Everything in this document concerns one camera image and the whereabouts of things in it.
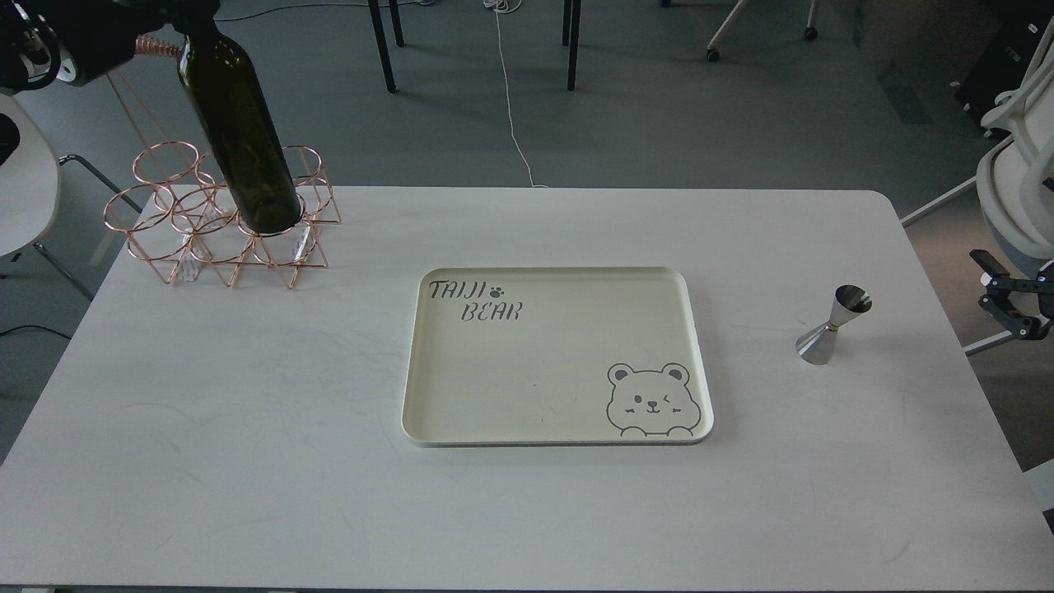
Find black box on floor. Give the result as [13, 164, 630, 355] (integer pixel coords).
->
[954, 1, 1053, 124]

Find white office chair right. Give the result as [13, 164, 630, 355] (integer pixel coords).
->
[901, 24, 1053, 357]

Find dark green wine bottle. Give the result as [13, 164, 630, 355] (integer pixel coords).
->
[176, 20, 302, 234]

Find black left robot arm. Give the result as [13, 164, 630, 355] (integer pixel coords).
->
[2, 1, 238, 153]

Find white floor cable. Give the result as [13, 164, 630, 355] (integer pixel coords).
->
[483, 0, 549, 189]

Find white chair base casters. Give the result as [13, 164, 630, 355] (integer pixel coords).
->
[695, 1, 822, 63]

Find copper wire bottle rack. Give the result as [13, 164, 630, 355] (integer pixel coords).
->
[103, 33, 341, 289]

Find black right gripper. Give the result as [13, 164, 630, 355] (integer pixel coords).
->
[970, 249, 1053, 340]

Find cream bear serving tray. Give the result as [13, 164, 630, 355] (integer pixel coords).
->
[402, 266, 715, 446]

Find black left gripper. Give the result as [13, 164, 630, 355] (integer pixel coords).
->
[48, 1, 221, 86]

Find black table legs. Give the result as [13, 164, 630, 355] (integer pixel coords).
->
[364, 1, 583, 94]

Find steel double jigger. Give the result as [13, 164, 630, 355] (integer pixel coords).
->
[795, 284, 873, 365]

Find white chair left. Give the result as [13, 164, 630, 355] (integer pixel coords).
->
[1, 95, 120, 301]

